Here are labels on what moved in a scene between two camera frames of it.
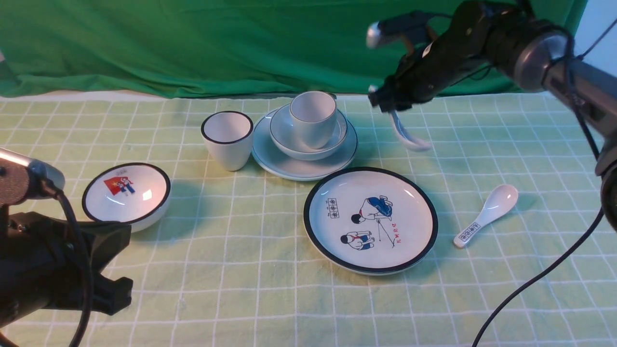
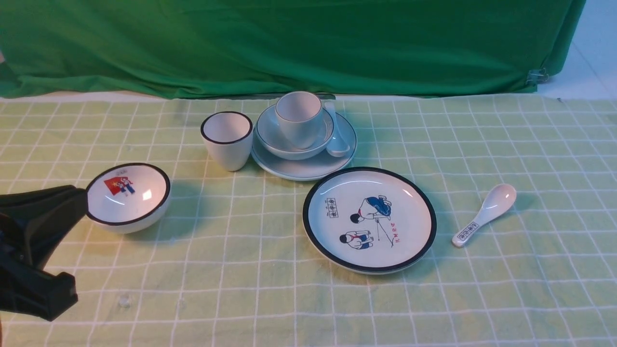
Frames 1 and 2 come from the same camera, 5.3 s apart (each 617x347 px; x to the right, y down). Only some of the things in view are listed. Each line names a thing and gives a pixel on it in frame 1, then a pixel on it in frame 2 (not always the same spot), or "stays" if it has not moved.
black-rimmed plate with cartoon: [371, 221] stays
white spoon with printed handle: [500, 200] stays
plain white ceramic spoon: [405, 134] -> [338, 146]
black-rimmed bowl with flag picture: [136, 193] stays
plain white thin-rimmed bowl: [284, 139] -> [270, 141]
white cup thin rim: [314, 113] stays
